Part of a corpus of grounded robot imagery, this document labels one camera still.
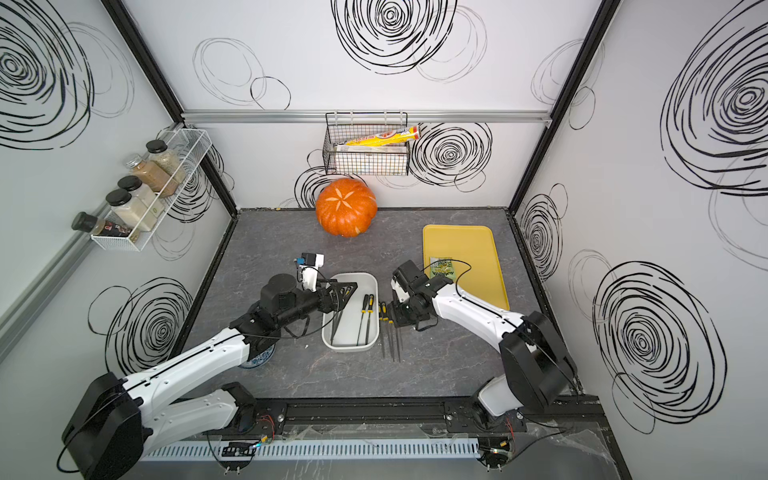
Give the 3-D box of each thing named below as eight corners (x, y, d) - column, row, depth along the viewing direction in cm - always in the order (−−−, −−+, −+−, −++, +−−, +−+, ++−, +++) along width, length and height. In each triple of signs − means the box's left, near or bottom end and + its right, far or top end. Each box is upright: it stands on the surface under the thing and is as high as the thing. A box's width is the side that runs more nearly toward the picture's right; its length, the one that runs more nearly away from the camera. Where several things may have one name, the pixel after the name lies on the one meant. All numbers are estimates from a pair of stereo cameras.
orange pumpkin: (315, 233, 115) (307, 204, 103) (340, 204, 125) (335, 174, 113) (357, 249, 109) (353, 221, 97) (379, 218, 120) (378, 188, 108)
